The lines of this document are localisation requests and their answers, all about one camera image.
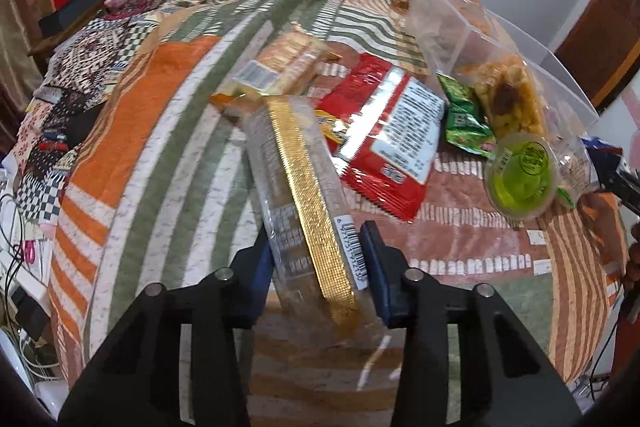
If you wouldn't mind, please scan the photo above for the green jelly cup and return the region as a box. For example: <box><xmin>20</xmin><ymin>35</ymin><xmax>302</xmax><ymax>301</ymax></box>
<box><xmin>484</xmin><ymin>132</ymin><xmax>559</xmax><ymax>222</ymax></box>

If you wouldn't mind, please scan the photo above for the green small snack packet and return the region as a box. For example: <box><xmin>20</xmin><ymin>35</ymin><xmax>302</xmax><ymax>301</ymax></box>
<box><xmin>437</xmin><ymin>72</ymin><xmax>497</xmax><ymax>158</ymax></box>

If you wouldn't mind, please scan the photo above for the brown wooden door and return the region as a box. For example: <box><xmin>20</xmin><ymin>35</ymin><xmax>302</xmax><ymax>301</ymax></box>
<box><xmin>555</xmin><ymin>0</ymin><xmax>639</xmax><ymax>110</ymax></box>

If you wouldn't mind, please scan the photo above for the striped red curtain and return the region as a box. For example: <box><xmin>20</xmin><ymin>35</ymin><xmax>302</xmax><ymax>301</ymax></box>
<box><xmin>0</xmin><ymin>0</ymin><xmax>42</xmax><ymax>153</ymax></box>

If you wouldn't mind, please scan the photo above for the peanut brittle bar pack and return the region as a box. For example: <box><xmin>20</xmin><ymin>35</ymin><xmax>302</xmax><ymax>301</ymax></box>
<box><xmin>454</xmin><ymin>55</ymin><xmax>547</xmax><ymax>140</ymax></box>

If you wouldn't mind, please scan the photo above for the clear wrapped barcode snack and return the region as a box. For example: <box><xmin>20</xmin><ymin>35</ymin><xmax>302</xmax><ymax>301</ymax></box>
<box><xmin>553</xmin><ymin>136</ymin><xmax>600</xmax><ymax>209</ymax></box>

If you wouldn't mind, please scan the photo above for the clear plastic storage box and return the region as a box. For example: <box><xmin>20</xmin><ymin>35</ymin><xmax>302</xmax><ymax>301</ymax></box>
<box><xmin>406</xmin><ymin>0</ymin><xmax>599</xmax><ymax>138</ymax></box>

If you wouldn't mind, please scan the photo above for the gold strip cracker pack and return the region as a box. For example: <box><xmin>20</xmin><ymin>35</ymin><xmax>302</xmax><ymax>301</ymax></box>
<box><xmin>241</xmin><ymin>95</ymin><xmax>376</xmax><ymax>346</ymax></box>

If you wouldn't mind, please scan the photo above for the dark blue flat box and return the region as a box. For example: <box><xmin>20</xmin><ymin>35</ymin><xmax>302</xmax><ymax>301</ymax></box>
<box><xmin>38</xmin><ymin>0</ymin><xmax>103</xmax><ymax>38</ymax></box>

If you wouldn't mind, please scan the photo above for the orange cracker pack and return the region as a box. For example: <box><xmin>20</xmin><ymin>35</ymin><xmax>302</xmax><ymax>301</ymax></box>
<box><xmin>209</xmin><ymin>22</ymin><xmax>342</xmax><ymax>115</ymax></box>

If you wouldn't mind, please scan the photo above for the red white snack bag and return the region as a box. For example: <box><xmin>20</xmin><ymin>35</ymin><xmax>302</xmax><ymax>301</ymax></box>
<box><xmin>316</xmin><ymin>53</ymin><xmax>445</xmax><ymax>221</ymax></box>

